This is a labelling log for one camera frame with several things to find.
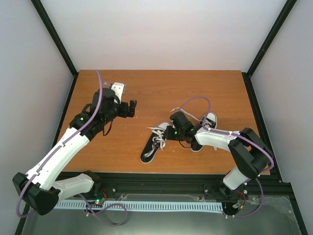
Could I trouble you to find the white lace of sneaker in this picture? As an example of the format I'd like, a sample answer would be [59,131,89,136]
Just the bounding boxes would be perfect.
[144,127,166,158]
[180,109,218,152]

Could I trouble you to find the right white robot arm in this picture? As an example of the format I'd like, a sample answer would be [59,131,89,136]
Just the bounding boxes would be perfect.
[165,111,274,199]

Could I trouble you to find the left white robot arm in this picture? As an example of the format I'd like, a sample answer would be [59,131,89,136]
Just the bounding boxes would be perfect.
[12,82,137,215]

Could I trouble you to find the green lit circuit board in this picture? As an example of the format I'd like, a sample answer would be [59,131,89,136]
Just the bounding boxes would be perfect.
[92,189,107,206]

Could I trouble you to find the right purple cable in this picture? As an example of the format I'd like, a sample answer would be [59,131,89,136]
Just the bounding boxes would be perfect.
[178,95,275,219]

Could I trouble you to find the purple cable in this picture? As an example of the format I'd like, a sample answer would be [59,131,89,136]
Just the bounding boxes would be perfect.
[16,70,111,219]
[178,95,275,219]

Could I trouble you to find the black aluminium frame rail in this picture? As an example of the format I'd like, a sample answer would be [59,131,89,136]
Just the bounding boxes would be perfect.
[56,171,294,204]

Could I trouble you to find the right black frame post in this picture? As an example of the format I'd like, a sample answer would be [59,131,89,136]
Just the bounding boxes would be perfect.
[246,0,298,76]

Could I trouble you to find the black frame post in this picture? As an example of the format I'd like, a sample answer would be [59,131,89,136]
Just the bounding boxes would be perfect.
[30,0,79,77]
[246,0,298,76]

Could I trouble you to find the light blue slotted cable duct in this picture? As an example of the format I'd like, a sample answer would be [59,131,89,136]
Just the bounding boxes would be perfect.
[54,199,223,213]

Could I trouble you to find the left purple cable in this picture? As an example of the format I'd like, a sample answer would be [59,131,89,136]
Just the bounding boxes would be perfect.
[16,70,111,219]

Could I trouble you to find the left black frame post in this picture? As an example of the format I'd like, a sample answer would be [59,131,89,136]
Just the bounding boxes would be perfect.
[30,0,79,77]

